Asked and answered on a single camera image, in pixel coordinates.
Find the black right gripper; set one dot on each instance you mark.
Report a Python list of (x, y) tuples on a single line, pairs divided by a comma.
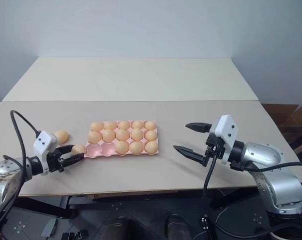
[(214, 147)]

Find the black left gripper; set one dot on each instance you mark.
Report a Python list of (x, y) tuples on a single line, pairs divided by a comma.
[(55, 162)]

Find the tan plastic egg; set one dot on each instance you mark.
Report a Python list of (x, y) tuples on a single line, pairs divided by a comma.
[(109, 125), (108, 135), (150, 135), (122, 134), (151, 146), (150, 125), (94, 137), (79, 149), (136, 134), (96, 126), (137, 124), (136, 147), (121, 147), (62, 136), (123, 124)]

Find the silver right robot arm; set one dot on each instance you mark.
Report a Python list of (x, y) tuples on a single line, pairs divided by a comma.
[(264, 153)]

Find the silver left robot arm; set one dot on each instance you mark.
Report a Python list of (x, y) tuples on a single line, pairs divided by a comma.
[(1, 170)]

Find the pink egg tray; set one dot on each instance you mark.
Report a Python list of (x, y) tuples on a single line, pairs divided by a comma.
[(100, 150)]

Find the dark rounded shape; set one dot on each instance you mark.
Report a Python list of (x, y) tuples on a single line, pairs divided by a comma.
[(118, 228), (177, 227)]

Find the brown cardboard box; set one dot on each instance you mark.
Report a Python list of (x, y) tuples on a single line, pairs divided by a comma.
[(288, 120)]

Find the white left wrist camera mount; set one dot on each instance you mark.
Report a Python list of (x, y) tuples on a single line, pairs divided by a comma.
[(44, 143)]

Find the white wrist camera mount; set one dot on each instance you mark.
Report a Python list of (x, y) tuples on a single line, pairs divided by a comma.
[(44, 143), (226, 135)]

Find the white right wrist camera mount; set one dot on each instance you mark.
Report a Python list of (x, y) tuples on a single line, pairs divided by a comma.
[(226, 135)]

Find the black table frame bar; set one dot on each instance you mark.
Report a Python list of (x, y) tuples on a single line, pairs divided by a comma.
[(48, 208)]

